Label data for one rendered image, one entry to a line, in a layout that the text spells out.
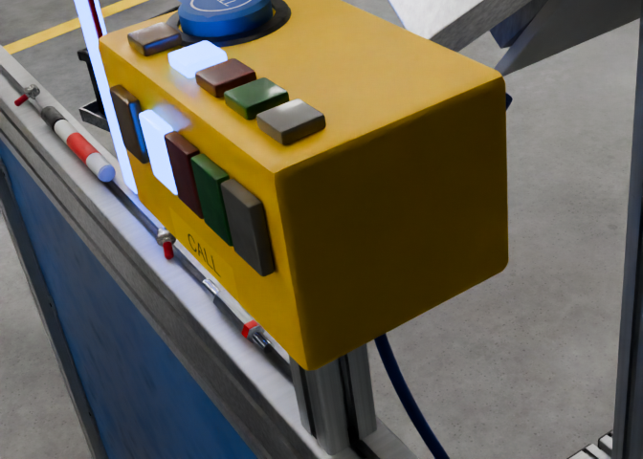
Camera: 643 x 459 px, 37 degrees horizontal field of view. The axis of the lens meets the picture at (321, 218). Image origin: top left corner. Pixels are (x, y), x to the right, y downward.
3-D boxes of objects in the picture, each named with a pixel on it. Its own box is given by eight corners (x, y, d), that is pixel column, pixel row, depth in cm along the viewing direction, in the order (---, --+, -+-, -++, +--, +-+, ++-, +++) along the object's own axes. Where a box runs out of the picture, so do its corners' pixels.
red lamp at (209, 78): (259, 84, 36) (256, 70, 35) (216, 100, 35) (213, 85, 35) (236, 70, 37) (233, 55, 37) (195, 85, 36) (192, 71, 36)
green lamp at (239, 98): (292, 105, 34) (289, 90, 34) (248, 122, 33) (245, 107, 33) (267, 89, 35) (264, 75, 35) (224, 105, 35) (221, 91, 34)
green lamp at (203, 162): (244, 243, 35) (230, 173, 34) (230, 249, 35) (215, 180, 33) (217, 218, 37) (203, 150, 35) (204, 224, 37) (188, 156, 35)
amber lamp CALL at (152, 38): (184, 44, 40) (181, 31, 40) (144, 58, 39) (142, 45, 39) (166, 32, 41) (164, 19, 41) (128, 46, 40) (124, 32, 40)
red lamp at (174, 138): (215, 215, 37) (200, 148, 35) (201, 222, 37) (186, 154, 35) (190, 193, 39) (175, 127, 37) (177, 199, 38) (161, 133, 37)
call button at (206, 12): (292, 31, 41) (286, -9, 40) (209, 60, 40) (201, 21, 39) (247, 7, 44) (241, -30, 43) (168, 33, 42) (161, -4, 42)
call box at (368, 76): (514, 297, 40) (511, 65, 34) (311, 408, 36) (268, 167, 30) (312, 156, 52) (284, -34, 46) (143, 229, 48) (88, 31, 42)
